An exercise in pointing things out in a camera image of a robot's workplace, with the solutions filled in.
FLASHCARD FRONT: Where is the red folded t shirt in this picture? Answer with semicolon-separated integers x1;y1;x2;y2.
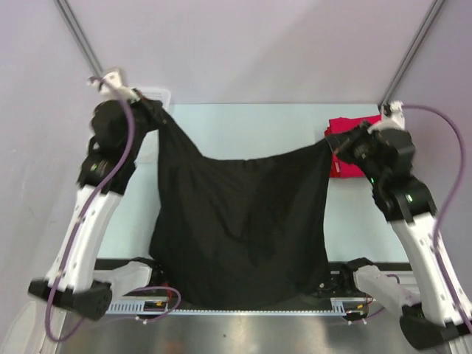
324;127;341;178

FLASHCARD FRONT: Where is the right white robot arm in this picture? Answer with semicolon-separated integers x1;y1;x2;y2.
326;122;471;353

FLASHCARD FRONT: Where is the aluminium frame post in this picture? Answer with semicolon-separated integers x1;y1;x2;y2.
53;0;103;76
378;0;447;107

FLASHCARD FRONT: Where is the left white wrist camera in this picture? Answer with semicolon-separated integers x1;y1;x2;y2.
87;66;133;100

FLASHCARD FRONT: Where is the left aluminium frame post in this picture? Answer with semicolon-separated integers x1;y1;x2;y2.
53;0;103;76

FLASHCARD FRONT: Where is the black t shirt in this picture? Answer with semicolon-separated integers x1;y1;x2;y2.
149;103;332;310

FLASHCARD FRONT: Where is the white plastic basket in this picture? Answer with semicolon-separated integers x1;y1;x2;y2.
136;87;172;163

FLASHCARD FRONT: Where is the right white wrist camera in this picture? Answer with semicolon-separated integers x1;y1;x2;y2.
368;100;405;133

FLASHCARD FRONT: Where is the white slotted cable duct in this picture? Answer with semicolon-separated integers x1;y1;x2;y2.
106;298;367;317

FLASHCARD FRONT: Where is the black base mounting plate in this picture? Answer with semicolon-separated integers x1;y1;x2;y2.
94;258;412;312

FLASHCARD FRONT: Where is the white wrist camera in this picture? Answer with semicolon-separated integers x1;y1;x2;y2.
87;66;133;100
368;100;405;133

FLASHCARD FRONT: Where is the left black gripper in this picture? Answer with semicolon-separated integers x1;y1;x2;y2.
117;88;165;159

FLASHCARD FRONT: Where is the right aluminium frame post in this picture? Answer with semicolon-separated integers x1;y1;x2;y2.
378;0;447;107

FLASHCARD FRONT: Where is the pink folded t shirt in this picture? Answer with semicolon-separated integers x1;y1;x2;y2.
328;114;381;179

